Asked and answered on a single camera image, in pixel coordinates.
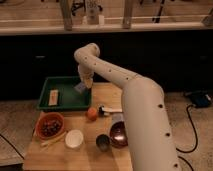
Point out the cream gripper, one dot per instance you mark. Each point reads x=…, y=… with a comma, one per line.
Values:
x=88, y=82

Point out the blue sponge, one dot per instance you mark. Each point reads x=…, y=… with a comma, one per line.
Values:
x=80, y=87

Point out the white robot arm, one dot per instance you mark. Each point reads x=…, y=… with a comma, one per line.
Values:
x=149, y=134

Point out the green plastic tray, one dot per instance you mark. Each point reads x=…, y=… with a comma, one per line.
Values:
x=69, y=99

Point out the orange fruit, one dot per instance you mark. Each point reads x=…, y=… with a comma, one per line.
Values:
x=92, y=114

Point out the small wooden block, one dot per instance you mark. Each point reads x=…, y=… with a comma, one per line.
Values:
x=53, y=97

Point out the grey folded cloth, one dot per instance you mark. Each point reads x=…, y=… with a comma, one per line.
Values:
x=117, y=117

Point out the orange bowl with berries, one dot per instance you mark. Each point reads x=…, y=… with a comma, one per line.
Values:
x=50, y=125

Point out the white small bowl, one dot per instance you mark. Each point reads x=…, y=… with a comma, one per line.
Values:
x=74, y=139

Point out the dark red bowl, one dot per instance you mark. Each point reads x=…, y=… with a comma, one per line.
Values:
x=118, y=135

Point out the small metal cup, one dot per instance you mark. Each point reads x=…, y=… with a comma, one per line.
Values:
x=103, y=142

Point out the wooden chopsticks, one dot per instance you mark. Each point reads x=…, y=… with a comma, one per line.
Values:
x=51, y=141

